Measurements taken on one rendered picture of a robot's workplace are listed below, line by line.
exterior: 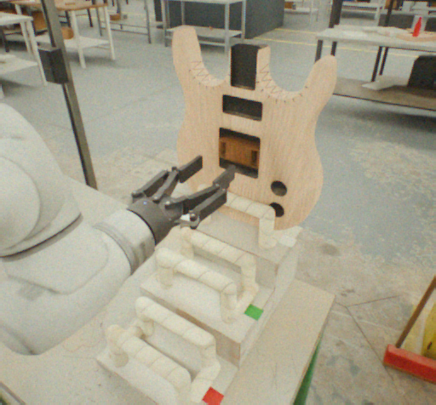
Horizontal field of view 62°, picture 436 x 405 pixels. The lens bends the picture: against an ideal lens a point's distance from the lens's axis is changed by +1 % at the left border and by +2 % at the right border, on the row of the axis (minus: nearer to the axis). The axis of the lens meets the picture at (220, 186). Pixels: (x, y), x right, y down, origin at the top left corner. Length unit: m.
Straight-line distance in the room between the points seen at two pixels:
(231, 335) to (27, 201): 0.52
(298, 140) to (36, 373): 0.72
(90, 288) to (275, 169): 0.44
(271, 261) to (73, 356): 0.48
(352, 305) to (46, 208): 1.99
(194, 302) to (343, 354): 1.32
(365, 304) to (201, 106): 1.74
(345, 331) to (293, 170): 1.50
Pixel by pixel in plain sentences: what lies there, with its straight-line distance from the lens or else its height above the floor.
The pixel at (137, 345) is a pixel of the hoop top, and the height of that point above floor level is 1.05.
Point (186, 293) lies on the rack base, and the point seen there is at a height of 1.02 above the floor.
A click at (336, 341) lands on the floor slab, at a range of 2.09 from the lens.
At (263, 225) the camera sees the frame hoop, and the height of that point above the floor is 1.17.
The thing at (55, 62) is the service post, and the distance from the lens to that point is 1.74.
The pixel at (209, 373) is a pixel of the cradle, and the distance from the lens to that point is 0.80.
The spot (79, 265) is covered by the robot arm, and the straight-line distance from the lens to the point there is 0.46.
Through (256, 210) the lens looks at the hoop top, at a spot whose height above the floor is 1.20.
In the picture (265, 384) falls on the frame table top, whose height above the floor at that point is 0.93.
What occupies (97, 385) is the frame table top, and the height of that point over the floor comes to 0.93.
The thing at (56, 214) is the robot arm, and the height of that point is 1.43.
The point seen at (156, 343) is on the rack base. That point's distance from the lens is 0.89.
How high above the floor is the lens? 1.67
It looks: 33 degrees down
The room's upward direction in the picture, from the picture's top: straight up
